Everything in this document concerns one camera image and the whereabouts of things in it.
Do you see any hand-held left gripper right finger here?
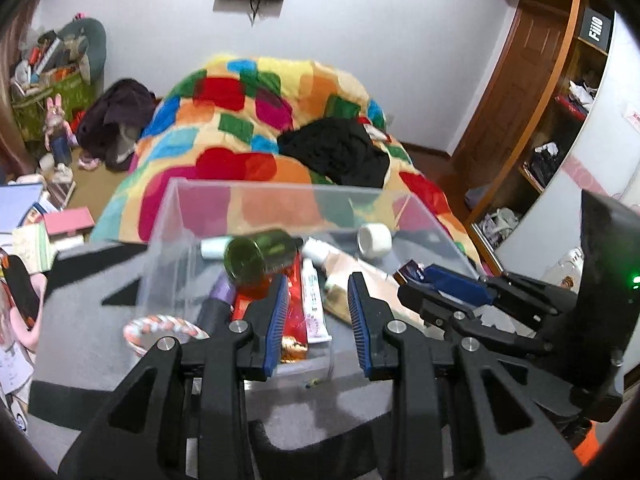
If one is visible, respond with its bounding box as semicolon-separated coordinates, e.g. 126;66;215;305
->
347;271;583;480

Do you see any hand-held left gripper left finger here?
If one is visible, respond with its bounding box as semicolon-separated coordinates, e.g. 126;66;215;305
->
57;275;291;480

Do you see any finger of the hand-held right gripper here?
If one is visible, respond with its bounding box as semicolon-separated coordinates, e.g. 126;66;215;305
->
397;284;554;357
425;264;579;319

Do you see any red snack packet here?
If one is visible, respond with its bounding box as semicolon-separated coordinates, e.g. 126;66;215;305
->
232;265;308;363

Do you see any dark blue packet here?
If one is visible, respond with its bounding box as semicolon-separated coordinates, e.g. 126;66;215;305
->
394;259;431;286

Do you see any clear plastic storage box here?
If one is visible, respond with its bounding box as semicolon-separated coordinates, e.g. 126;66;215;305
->
135;177;488;383

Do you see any beige bottle with white cap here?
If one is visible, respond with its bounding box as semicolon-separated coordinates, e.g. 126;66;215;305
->
302;237;401;323

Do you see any white toothpaste tube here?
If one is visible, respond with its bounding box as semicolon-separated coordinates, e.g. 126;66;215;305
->
300;257;332;345

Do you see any white plastic bag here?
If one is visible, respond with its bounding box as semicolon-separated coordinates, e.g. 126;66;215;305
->
542;247;586;291

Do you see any purple tube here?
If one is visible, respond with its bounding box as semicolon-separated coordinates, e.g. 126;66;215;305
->
195;275;238;336

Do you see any green glass bottle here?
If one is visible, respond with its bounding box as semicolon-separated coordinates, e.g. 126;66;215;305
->
223;229;305;285

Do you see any white round jar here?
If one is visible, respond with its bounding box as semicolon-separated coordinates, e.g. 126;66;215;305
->
356;223;393;259

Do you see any white cylindrical tube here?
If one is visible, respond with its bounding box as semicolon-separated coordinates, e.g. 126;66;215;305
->
200;237;232;261

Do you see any white wardrobe sliding door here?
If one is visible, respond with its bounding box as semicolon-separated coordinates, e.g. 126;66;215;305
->
495;10;640;281

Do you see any black clothes pile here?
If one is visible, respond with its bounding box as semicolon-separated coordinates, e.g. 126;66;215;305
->
277;117;391;188

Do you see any person's orange clothing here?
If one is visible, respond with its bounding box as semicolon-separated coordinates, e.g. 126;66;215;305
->
574;419;603;467

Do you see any grey blanket with black pattern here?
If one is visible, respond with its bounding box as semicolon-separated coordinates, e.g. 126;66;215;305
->
27;240;576;480

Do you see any wooden wardrobe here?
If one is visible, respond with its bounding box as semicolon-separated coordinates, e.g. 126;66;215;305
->
450;0;616;261

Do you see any pink-roofed house box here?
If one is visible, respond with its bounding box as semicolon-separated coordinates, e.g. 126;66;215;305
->
42;207;96;248

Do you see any colourful patchwork blanket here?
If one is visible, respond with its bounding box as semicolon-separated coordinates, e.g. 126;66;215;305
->
90;52;483;271

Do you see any black shelf box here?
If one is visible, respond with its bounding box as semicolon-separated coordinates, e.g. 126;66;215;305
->
577;7;613;53

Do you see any green white carton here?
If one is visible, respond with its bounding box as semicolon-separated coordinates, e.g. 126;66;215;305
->
12;222;56;273

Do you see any dark purple clothes pile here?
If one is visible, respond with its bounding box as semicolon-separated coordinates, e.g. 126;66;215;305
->
75;78;158;173

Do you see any blue white book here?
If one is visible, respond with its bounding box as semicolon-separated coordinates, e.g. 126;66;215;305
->
0;184;46;233

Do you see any rabbit plush toy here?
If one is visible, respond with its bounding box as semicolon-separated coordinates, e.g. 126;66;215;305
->
44;94;73;166

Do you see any green basket of clutter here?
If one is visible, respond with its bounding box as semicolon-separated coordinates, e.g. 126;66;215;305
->
11;67;86;141

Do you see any grey-green neck pillow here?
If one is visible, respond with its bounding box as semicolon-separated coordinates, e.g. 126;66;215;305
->
57;17;107;83

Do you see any pink white braided rope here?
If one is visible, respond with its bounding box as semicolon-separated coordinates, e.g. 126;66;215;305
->
122;314;210;356

